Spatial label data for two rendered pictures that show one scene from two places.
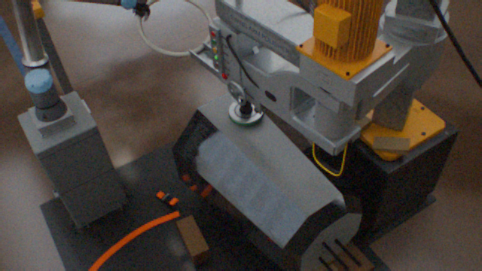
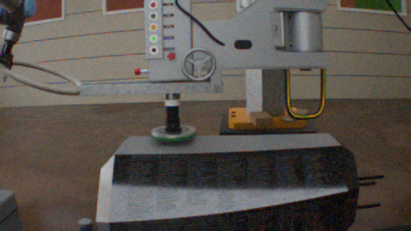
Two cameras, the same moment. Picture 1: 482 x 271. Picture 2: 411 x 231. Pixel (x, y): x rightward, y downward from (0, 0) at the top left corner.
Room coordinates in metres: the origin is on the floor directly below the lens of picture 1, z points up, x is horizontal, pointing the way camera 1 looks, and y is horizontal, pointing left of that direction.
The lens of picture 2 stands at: (0.92, 1.42, 1.30)
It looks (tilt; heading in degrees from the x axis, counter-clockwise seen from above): 12 degrees down; 304
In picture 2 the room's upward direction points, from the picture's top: 2 degrees counter-clockwise
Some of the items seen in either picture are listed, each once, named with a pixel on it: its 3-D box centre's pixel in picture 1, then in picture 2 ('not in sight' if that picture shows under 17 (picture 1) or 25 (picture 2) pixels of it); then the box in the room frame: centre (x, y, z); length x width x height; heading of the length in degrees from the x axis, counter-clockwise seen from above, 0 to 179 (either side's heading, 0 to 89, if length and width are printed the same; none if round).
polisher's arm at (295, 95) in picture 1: (292, 90); (253, 38); (1.75, -0.26, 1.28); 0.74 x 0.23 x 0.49; 38
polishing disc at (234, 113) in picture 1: (245, 110); (173, 131); (2.07, -0.03, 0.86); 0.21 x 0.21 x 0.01
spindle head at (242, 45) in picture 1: (252, 59); (186, 37); (2.00, -0.08, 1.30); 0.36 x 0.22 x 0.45; 38
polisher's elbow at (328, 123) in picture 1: (335, 111); (304, 31); (1.55, -0.44, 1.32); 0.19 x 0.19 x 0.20
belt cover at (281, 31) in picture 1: (289, 35); not in sight; (1.79, -0.25, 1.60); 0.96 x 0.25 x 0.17; 38
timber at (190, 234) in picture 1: (193, 239); not in sight; (1.65, 0.39, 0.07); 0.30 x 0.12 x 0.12; 23
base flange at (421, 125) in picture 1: (389, 119); (265, 116); (1.99, -0.92, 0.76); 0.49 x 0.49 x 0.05; 29
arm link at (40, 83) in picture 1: (41, 86); not in sight; (2.13, 1.16, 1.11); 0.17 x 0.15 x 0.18; 21
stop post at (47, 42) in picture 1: (56, 63); not in sight; (3.09, 1.47, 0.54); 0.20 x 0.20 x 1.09; 29
